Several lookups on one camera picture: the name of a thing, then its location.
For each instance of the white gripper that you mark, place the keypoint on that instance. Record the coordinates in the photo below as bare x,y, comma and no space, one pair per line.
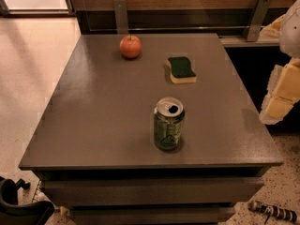
291,32

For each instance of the green soda can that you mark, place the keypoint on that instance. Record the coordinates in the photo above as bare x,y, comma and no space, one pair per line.
169,116

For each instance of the yellow green sponge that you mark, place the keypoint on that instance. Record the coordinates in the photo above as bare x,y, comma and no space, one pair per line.
180,70

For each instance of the red apple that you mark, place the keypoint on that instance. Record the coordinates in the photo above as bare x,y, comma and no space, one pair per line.
130,46

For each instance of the grey drawer cabinet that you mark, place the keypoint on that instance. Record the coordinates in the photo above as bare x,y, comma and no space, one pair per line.
94,150

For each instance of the wooden wall shelf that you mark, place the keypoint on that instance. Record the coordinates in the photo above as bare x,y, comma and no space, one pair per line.
234,41

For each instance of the right metal bracket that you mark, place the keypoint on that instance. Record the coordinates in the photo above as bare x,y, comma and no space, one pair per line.
252,31

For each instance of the metal bracket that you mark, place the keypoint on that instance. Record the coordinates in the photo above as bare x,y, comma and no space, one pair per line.
252,31
121,16

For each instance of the black white striped handle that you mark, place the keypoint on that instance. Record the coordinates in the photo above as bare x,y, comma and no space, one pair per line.
274,211

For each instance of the left metal bracket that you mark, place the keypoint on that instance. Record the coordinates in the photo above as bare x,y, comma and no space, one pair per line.
121,16

